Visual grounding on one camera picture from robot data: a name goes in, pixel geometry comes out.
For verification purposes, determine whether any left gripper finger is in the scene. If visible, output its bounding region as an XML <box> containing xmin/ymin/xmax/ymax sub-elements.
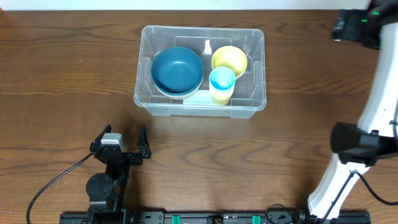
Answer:
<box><xmin>90</xmin><ymin>124</ymin><xmax>111</xmax><ymax>153</ymax></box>
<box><xmin>136</xmin><ymin>125</ymin><xmax>152</xmax><ymax>159</ymax></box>

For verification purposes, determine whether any cream bowl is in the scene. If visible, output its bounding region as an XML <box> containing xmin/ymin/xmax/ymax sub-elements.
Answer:
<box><xmin>155</xmin><ymin>85</ymin><xmax>200</xmax><ymax>100</ymax></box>

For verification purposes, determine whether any dark blue bowl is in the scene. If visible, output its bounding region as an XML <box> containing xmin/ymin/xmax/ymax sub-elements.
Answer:
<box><xmin>153</xmin><ymin>78</ymin><xmax>203</xmax><ymax>96</ymax></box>
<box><xmin>150</xmin><ymin>47</ymin><xmax>204</xmax><ymax>81</ymax></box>

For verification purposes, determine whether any yellow cup front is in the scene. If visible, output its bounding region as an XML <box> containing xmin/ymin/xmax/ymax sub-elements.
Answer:
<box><xmin>212</xmin><ymin>96</ymin><xmax>231</xmax><ymax>106</ymax></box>

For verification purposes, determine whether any yellow cup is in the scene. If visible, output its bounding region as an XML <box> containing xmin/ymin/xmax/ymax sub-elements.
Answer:
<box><xmin>211</xmin><ymin>94</ymin><xmax>232</xmax><ymax>101</ymax></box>
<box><xmin>212</xmin><ymin>96</ymin><xmax>231</xmax><ymax>106</ymax></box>

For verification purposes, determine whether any cream white cup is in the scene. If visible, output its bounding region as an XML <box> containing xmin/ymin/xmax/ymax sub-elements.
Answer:
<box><xmin>210</xmin><ymin>90</ymin><xmax>233</xmax><ymax>98</ymax></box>

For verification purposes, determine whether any light blue cup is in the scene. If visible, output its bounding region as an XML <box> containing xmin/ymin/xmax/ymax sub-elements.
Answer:
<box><xmin>209</xmin><ymin>67</ymin><xmax>236</xmax><ymax>91</ymax></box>

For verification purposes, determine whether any white small bowl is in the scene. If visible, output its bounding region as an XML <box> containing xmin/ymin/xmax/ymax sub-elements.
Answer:
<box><xmin>236</xmin><ymin>72</ymin><xmax>245</xmax><ymax>80</ymax></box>

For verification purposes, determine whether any yellow small bowl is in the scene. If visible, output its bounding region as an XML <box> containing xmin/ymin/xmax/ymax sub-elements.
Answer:
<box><xmin>211</xmin><ymin>45</ymin><xmax>248</xmax><ymax>76</ymax></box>

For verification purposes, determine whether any pink cup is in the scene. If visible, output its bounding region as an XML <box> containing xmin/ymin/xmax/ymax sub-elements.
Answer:
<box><xmin>210</xmin><ymin>86</ymin><xmax>234</xmax><ymax>95</ymax></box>

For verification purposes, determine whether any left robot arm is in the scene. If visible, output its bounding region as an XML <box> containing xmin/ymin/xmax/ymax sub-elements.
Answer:
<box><xmin>86</xmin><ymin>125</ymin><xmax>151</xmax><ymax>224</ymax></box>

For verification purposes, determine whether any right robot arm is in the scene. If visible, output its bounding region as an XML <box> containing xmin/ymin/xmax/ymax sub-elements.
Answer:
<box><xmin>292</xmin><ymin>0</ymin><xmax>397</xmax><ymax>223</ymax></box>

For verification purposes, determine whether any clear plastic storage container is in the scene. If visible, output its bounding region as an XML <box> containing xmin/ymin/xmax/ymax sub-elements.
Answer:
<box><xmin>134</xmin><ymin>26</ymin><xmax>267</xmax><ymax>118</ymax></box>

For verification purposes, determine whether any left black cable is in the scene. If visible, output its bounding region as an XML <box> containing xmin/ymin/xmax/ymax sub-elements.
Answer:
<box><xmin>25</xmin><ymin>152</ymin><xmax>94</xmax><ymax>224</ymax></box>

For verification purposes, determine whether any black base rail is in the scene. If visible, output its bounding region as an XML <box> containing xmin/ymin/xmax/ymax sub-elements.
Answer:
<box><xmin>58</xmin><ymin>210</ymin><xmax>372</xmax><ymax>224</ymax></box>

